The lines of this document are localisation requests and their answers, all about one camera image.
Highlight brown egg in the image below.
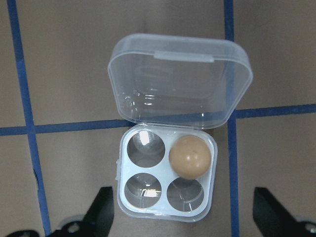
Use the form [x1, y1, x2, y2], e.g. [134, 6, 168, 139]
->
[169, 135, 213, 179]

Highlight clear plastic egg box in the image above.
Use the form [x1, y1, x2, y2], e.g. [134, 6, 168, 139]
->
[107, 33, 254, 223]

